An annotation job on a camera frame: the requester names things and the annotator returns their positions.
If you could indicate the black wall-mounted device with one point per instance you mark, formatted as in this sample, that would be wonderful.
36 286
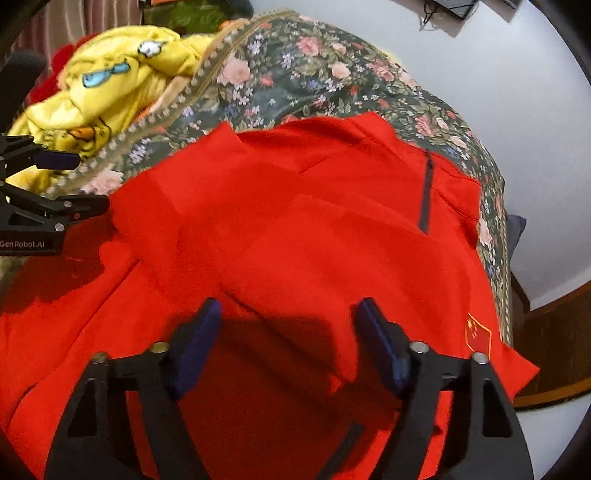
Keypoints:
458 9

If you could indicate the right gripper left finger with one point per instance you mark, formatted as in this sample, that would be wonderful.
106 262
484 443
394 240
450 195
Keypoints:
125 408

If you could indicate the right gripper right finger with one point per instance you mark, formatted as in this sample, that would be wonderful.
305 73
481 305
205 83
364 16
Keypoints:
482 437

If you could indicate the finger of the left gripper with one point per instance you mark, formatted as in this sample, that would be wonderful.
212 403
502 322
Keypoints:
24 210
21 152

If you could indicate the dark floral bedspread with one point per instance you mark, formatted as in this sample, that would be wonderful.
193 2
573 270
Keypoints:
280 67

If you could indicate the striped pink curtain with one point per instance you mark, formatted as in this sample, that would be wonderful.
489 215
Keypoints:
65 22

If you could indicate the yellow cartoon blanket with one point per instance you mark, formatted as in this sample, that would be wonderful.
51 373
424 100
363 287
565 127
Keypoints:
106 84

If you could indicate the red zip jacket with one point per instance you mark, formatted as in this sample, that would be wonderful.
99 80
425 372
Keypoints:
289 229

